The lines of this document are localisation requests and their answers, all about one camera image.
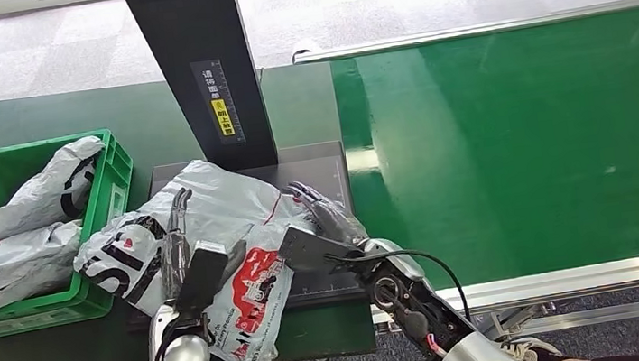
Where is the white package with red print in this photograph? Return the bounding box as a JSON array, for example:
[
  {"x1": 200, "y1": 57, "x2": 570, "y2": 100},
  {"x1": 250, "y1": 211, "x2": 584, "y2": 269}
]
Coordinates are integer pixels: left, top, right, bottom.
[{"x1": 63, "y1": 142, "x2": 377, "y2": 361}]

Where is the plain grey package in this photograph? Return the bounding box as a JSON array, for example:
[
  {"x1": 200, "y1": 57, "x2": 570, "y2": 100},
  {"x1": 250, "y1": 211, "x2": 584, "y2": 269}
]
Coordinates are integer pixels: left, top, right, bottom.
[{"x1": 0, "y1": 218, "x2": 94, "y2": 325}]

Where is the green conveyor belt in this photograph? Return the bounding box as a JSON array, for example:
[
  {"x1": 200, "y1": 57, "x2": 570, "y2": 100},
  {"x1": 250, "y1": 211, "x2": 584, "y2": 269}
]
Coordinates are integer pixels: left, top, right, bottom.
[{"x1": 327, "y1": 5, "x2": 639, "y2": 301}]

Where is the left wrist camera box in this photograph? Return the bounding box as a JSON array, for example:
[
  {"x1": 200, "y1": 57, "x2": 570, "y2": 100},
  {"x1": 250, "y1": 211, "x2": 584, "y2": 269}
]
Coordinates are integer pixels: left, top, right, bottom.
[{"x1": 169, "y1": 237, "x2": 236, "y2": 329}]

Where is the green plastic crate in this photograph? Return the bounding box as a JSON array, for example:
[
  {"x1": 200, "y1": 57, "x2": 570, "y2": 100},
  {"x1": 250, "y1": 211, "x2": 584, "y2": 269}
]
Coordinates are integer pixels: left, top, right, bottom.
[{"x1": 0, "y1": 125, "x2": 153, "y2": 340}]

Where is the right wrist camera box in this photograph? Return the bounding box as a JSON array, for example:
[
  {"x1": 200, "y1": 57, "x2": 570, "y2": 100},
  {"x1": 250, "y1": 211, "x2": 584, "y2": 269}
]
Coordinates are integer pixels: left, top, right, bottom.
[{"x1": 275, "y1": 218, "x2": 367, "y2": 281}]

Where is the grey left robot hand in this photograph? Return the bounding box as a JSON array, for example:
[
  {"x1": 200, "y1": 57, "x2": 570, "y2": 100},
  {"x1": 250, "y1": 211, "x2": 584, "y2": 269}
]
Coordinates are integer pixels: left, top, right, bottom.
[{"x1": 152, "y1": 186, "x2": 206, "y2": 303}]

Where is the grey package with black print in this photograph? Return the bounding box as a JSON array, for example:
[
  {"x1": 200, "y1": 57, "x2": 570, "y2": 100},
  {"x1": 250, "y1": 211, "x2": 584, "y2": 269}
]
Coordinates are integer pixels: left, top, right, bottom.
[{"x1": 0, "y1": 134, "x2": 117, "y2": 259}]

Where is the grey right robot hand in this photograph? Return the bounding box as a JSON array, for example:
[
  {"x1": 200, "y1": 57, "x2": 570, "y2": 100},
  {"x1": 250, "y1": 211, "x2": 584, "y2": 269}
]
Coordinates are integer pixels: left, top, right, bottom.
[{"x1": 282, "y1": 173, "x2": 371, "y2": 255}]

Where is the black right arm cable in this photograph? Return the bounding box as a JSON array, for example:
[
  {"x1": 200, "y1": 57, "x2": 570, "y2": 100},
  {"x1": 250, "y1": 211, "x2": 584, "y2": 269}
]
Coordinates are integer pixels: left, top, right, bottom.
[{"x1": 324, "y1": 239, "x2": 474, "y2": 338}]

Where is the aluminium conveyor side rail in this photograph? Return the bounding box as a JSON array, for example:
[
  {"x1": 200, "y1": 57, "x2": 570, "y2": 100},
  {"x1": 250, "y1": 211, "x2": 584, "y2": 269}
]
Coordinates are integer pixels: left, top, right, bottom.
[{"x1": 367, "y1": 253, "x2": 639, "y2": 355}]

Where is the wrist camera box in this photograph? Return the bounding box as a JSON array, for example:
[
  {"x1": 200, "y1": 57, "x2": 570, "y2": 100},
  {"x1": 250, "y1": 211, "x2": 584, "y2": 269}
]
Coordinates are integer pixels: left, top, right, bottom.
[
  {"x1": 169, "y1": 237, "x2": 236, "y2": 329},
  {"x1": 275, "y1": 218, "x2": 367, "y2": 281}
]

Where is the black inbound scanner machine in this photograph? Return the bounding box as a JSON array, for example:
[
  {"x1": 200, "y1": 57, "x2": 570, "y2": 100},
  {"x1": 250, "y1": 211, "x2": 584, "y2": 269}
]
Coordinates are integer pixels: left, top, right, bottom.
[{"x1": 91, "y1": 0, "x2": 374, "y2": 333}]

